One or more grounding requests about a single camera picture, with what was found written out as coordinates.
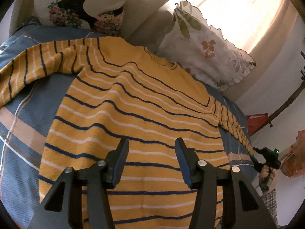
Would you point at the beige headboard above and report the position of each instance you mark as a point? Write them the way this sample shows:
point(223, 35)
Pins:
point(152, 12)

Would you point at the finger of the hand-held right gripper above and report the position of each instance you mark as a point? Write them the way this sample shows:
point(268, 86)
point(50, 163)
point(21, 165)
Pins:
point(257, 150)

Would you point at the wooden coat stand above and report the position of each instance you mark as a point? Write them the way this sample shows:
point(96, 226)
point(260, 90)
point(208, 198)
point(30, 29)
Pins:
point(286, 106)

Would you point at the person's right hand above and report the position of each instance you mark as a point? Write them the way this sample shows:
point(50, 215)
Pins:
point(262, 174)

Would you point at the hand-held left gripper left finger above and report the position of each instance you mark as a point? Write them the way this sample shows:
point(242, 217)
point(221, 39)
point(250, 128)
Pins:
point(119, 169)

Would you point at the orange plastic bag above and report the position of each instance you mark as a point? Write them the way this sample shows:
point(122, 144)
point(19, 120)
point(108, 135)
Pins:
point(297, 157)

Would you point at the yellow striped sweater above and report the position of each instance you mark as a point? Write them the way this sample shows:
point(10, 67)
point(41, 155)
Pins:
point(143, 100)

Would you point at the person's right forearm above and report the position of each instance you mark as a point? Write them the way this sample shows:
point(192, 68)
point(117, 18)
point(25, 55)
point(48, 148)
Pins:
point(271, 207)

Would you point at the blue plaid bedsheet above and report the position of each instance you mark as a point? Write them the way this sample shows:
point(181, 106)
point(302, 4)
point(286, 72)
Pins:
point(23, 128)

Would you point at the white leaf print pillow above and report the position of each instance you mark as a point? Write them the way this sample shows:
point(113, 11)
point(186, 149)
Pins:
point(202, 59)

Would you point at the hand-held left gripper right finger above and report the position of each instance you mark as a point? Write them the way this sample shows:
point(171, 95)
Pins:
point(184, 164)

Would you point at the red cloth bag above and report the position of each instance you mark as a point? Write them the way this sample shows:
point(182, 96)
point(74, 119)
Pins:
point(256, 124)

